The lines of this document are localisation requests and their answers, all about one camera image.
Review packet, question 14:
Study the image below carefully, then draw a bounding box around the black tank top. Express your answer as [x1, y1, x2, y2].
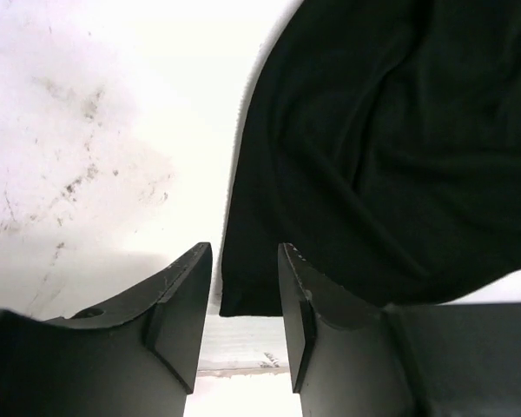
[220, 1, 521, 317]

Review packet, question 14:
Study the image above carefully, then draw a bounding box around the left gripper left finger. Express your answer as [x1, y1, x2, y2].
[0, 242, 212, 416]

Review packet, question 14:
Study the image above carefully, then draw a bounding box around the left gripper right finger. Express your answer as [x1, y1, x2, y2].
[278, 244, 521, 416]

